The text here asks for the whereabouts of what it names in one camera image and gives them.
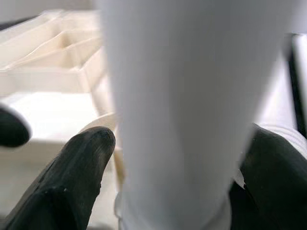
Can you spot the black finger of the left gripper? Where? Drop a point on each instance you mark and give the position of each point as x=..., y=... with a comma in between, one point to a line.
x=12, y=129

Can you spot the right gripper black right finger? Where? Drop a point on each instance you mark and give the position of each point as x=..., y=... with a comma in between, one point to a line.
x=275, y=187

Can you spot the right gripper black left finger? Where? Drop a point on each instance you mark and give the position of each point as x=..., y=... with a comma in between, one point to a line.
x=72, y=179

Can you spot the white plastic children table top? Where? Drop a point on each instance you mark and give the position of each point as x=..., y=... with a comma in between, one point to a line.
x=48, y=79

